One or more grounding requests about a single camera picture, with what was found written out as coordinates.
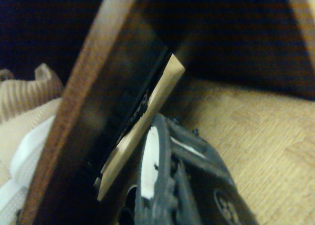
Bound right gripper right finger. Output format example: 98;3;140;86
165;116;237;190

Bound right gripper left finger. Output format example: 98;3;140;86
134;113;188;225

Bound beige shoe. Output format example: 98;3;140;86
0;64;65;186
0;179;32;225

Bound brown shoe rack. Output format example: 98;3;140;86
18;0;315;225

